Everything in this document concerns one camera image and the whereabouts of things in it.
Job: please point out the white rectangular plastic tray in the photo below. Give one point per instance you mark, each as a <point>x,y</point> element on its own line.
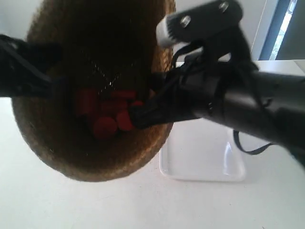
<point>200,150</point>

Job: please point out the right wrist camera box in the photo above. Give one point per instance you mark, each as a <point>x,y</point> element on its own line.
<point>200,22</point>

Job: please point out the woven straw basket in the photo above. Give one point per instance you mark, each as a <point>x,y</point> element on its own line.
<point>107,45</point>

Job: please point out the red round disc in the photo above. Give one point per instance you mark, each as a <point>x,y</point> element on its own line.
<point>123,121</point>

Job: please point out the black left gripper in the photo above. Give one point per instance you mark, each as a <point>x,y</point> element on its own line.
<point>24,66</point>

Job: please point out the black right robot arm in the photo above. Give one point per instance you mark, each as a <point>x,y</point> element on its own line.
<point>269,106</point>

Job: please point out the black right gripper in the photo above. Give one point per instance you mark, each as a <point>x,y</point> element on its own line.
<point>203,90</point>

